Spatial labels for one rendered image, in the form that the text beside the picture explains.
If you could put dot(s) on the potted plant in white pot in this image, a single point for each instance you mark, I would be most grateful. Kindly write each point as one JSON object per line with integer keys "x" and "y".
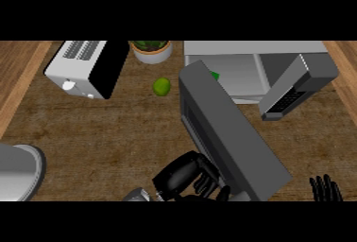
{"x": 153, "y": 54}

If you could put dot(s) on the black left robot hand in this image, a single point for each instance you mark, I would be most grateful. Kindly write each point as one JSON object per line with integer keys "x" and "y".
{"x": 184, "y": 175}

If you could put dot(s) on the white and black toaster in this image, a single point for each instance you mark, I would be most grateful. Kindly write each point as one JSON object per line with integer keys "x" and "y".
{"x": 75, "y": 71}

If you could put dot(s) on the grey microwave body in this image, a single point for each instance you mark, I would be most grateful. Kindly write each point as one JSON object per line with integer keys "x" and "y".
{"x": 243, "y": 74}

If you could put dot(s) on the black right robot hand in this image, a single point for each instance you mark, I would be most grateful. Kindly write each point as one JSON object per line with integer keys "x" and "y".
{"x": 327, "y": 190}

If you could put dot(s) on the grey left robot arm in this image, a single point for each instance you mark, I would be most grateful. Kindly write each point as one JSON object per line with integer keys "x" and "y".
{"x": 140, "y": 195}

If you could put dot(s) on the dark grey microwave door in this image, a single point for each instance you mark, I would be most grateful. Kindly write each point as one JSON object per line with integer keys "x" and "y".
{"x": 228, "y": 132}

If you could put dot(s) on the large grey cylinder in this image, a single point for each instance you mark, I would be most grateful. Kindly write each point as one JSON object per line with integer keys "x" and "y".
{"x": 19, "y": 171}

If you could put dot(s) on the green avocado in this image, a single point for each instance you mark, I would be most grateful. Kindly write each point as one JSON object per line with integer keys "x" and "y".
{"x": 162, "y": 87}

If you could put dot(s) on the small green object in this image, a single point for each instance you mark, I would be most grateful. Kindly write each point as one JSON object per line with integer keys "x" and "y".
{"x": 216, "y": 75}

